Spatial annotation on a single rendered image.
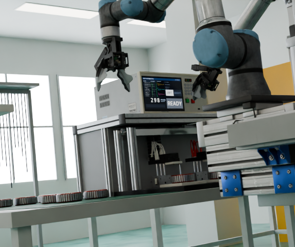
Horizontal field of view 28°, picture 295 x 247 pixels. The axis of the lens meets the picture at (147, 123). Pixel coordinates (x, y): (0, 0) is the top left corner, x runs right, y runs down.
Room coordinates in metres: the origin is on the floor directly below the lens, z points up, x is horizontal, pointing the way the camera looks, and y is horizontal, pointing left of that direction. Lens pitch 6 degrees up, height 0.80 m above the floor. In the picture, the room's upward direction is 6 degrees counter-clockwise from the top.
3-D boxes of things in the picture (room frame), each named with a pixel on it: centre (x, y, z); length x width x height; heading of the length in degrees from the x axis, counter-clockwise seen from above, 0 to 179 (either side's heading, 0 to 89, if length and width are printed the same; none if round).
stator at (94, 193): (2.65, 0.26, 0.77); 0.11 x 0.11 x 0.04
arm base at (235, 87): (1.97, -0.34, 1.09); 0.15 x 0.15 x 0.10
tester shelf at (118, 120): (3.02, -0.02, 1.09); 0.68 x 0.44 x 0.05; 130
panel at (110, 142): (2.97, -0.06, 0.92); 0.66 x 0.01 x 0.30; 130
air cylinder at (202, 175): (2.96, -0.23, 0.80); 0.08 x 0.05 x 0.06; 130
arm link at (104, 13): (2.21, 0.10, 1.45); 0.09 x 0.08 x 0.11; 46
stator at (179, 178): (2.69, -0.13, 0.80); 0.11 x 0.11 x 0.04
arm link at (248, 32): (1.96, -0.34, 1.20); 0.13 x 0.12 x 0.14; 136
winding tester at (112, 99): (3.03, -0.03, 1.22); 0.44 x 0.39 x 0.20; 130
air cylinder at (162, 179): (2.81, -0.04, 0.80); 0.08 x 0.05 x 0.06; 130
